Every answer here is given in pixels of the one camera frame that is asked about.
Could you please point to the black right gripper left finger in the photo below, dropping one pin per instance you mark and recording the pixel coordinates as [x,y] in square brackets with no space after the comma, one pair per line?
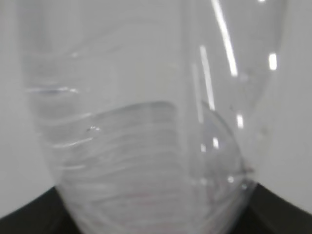
[44,215]

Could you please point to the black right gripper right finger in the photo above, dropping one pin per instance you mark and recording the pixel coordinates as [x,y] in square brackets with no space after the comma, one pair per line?
[268,213]

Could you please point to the Nongfu Spring water bottle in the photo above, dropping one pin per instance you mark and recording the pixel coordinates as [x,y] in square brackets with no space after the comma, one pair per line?
[150,112]

